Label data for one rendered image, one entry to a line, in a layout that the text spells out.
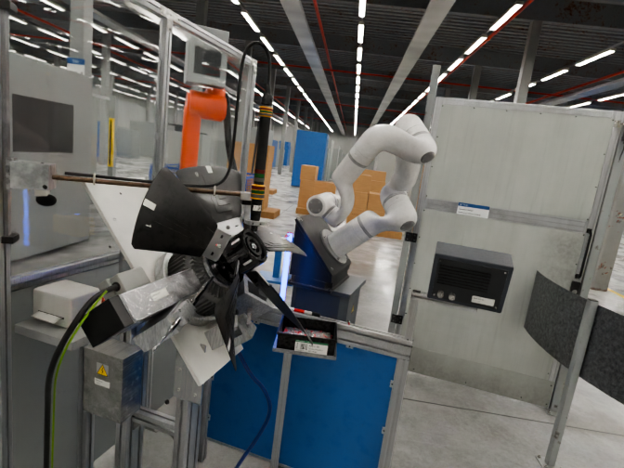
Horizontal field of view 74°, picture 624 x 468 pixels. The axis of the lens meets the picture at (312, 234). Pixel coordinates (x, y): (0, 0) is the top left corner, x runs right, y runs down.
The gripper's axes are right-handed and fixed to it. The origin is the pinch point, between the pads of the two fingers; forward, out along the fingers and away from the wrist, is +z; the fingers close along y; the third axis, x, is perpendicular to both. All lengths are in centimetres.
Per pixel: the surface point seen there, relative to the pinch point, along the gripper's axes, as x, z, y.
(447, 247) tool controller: -3, -30, 52
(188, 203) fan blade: 5, -94, -13
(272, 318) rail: -51, -37, -8
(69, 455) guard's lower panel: -116, -82, -69
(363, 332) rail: -44, -34, 30
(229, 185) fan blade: 7, -65, -20
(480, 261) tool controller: -4, -35, 64
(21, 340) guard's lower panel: -56, -99, -72
